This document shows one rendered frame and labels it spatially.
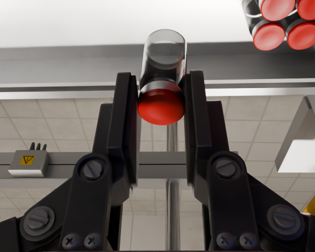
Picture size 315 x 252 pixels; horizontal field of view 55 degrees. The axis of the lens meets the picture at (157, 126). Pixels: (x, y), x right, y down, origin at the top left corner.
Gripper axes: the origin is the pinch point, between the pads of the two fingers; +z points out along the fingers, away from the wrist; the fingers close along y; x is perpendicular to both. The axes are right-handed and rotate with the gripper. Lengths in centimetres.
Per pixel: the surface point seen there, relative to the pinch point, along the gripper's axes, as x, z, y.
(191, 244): -247, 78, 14
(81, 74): -7.3, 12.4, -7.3
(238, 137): -134, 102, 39
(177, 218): -88, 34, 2
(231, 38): -5.7, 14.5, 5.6
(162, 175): -86, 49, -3
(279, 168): -26.7, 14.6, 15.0
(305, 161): -24.8, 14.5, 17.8
